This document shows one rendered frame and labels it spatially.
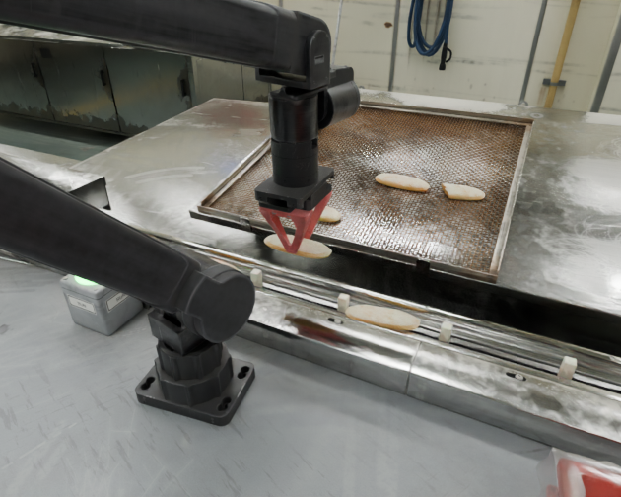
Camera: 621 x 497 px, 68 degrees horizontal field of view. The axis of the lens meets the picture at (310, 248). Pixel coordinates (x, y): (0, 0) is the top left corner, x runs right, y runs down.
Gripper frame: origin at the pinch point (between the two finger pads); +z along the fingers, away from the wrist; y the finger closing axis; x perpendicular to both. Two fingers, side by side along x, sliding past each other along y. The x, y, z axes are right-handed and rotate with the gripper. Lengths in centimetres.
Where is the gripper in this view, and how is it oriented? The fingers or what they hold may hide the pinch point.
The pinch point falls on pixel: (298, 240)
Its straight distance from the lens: 62.6
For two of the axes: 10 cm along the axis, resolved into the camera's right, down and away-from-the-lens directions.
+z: 0.1, 8.4, 5.4
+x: -9.0, -2.2, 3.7
